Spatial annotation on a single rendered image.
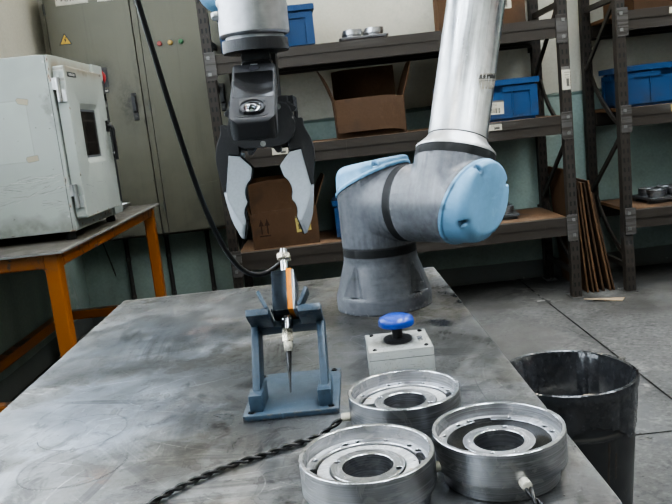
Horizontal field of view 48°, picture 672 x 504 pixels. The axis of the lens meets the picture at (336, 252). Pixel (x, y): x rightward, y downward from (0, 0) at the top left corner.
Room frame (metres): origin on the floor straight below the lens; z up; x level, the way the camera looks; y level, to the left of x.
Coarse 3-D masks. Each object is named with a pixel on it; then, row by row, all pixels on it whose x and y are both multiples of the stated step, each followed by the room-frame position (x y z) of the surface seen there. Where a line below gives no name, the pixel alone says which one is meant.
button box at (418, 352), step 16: (368, 336) 0.84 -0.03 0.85; (384, 336) 0.83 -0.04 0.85; (416, 336) 0.82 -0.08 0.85; (368, 352) 0.79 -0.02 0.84; (384, 352) 0.78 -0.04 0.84; (400, 352) 0.78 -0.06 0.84; (416, 352) 0.78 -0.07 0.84; (432, 352) 0.78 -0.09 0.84; (384, 368) 0.78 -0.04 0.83; (400, 368) 0.78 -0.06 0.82; (416, 368) 0.78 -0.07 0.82; (432, 368) 0.78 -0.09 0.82
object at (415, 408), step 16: (368, 384) 0.71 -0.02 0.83; (384, 384) 0.72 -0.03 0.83; (400, 384) 0.71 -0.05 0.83; (416, 384) 0.71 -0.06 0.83; (432, 384) 0.70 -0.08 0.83; (448, 384) 0.69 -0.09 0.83; (352, 400) 0.65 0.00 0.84; (384, 400) 0.68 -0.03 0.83; (400, 400) 0.69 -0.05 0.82; (416, 400) 0.69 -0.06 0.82; (432, 400) 0.66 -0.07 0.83; (448, 400) 0.63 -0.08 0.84; (352, 416) 0.66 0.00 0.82; (368, 416) 0.63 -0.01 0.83; (384, 416) 0.62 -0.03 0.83; (400, 416) 0.62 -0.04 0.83; (416, 416) 0.62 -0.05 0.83; (432, 416) 0.62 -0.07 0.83
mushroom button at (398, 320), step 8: (400, 312) 0.82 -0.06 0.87; (384, 320) 0.80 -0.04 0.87; (392, 320) 0.80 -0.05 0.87; (400, 320) 0.79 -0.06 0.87; (408, 320) 0.80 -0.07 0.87; (384, 328) 0.80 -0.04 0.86; (392, 328) 0.79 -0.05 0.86; (400, 328) 0.79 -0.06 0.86; (392, 336) 0.81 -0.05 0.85; (400, 336) 0.81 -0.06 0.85
